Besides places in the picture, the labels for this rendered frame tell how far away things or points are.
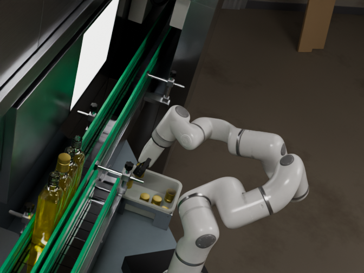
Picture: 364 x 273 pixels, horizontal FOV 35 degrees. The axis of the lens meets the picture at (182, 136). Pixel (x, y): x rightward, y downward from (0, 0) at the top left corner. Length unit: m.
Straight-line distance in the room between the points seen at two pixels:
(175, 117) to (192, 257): 0.44
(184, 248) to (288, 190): 0.33
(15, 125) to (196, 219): 0.54
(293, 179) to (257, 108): 2.73
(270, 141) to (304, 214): 1.90
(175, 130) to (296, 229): 1.76
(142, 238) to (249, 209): 0.53
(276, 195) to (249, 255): 1.60
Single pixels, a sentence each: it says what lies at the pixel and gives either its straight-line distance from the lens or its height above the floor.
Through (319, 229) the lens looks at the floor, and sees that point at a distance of 3.56.
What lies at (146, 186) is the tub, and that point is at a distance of 2.18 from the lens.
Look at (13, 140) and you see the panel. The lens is 1.58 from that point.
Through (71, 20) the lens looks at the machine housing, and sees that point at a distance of 1.78.
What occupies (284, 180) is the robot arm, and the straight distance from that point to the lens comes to 1.62.
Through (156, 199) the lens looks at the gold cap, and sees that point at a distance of 2.09.
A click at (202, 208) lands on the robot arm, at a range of 1.65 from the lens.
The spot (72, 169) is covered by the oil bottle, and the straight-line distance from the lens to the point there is 1.71.
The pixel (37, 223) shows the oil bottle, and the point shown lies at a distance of 1.72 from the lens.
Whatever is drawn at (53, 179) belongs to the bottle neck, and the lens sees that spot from 1.60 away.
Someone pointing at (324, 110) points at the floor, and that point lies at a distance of 4.66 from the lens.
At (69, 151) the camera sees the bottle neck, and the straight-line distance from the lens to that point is 1.71.
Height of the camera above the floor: 2.23
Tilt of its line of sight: 36 degrees down
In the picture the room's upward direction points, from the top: 18 degrees clockwise
